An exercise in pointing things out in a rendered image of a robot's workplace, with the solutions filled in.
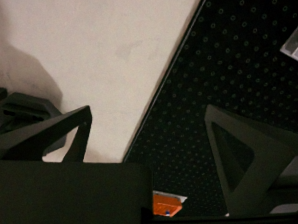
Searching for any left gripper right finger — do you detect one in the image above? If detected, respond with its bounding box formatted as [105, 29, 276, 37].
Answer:
[205, 104, 298, 215]

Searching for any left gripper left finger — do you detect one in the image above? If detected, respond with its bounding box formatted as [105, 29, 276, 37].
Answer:
[0, 105, 93, 162]

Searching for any orange tube rack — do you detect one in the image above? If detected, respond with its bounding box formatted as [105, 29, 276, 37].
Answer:
[153, 194, 182, 216]

